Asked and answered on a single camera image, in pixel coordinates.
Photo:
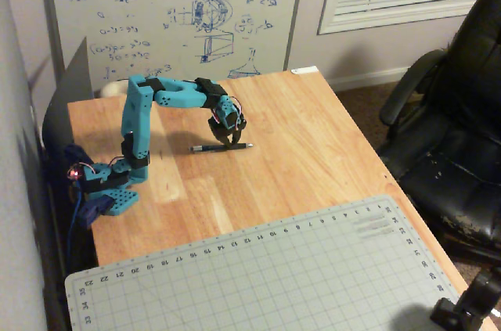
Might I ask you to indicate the white label sticker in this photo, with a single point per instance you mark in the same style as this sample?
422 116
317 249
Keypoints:
304 70

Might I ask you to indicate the grey gridded cutting mat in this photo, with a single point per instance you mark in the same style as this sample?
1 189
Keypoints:
235 280

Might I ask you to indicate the dark pen with silver tip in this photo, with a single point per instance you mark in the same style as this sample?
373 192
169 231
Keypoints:
207 148

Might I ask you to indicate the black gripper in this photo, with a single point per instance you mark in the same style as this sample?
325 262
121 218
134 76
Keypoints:
225 131

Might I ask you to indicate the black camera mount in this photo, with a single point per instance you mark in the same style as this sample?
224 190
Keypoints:
473 296

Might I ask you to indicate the whiteboard with blue drawings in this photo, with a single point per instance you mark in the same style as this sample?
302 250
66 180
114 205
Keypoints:
156 33

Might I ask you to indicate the black leather office chair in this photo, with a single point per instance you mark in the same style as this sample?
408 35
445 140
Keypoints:
450 151

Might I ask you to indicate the blue five-joint robot arm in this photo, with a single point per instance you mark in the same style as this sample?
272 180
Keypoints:
137 112

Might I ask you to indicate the dark blue table clamp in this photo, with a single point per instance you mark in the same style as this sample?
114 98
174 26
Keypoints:
76 155
93 209

